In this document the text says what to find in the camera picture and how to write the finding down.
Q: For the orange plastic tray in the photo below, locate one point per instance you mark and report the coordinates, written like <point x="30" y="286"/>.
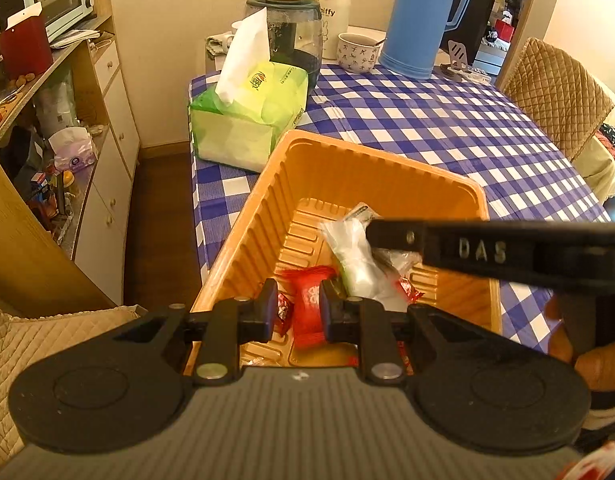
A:
<point x="347" y="175"/>

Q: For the long red candy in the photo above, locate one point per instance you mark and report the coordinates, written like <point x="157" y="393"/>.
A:
<point x="408" y="287"/>

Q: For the green tissue pack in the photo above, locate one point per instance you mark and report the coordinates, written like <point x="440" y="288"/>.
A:
<point x="247" y="110"/>

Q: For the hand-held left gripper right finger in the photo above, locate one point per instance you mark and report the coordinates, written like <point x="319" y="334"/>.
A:
<point x="330" y="312"/>

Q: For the white green foil packet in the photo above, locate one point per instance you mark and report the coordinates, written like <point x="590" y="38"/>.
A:
<point x="357" y="260"/>

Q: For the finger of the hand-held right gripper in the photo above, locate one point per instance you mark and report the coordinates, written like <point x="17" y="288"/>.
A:
<point x="397" y="235"/>

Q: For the red patterned candy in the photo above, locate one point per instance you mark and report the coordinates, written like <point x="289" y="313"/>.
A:
<point x="283" y="310"/>

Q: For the sofa with pale yellow cover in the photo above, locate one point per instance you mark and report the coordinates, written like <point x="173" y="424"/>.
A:
<point x="597" y="170"/>

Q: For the person's right hand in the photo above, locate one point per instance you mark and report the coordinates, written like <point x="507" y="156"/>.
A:
<point x="602" y="365"/>

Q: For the patterned ceramic cup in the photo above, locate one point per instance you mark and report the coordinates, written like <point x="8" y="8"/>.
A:
<point x="357" y="52"/>

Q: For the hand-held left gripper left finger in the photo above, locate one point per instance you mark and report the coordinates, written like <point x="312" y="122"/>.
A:
<point x="268" y="310"/>

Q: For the blue thermos jug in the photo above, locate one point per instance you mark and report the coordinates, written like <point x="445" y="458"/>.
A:
<point x="417" y="15"/>

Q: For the black cabinet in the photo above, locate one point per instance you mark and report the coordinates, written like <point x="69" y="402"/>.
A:
<point x="477" y="15"/>

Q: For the wooden sideboard cabinet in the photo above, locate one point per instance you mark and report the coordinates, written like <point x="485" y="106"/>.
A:
<point x="112" y="125"/>

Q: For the clear plastic package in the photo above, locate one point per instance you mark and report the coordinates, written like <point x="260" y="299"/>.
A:
<point x="475" y="76"/>

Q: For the quilted brown chair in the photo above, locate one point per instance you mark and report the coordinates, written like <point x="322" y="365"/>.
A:
<point x="552" y="90"/>

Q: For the purple tissue pack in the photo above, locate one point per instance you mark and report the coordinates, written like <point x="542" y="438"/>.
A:
<point x="75" y="152"/>

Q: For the white thermos bottle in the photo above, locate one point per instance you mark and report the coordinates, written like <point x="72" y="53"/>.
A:
<point x="337" y="15"/>

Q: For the metal phone stand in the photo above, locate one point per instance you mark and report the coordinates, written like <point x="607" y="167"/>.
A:
<point x="457" y="55"/>

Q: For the dark red box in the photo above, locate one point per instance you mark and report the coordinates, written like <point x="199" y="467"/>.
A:
<point x="25" y="47"/>

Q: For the red pillow snack packet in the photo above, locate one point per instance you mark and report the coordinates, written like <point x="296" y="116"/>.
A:
<point x="307" y="305"/>

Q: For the wooden chair with quilted cushion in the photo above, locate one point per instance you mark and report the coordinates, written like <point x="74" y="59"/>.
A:
<point x="37" y="240"/>

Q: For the blue white checkered tablecloth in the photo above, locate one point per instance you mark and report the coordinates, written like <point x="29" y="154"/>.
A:
<point x="437" y="125"/>

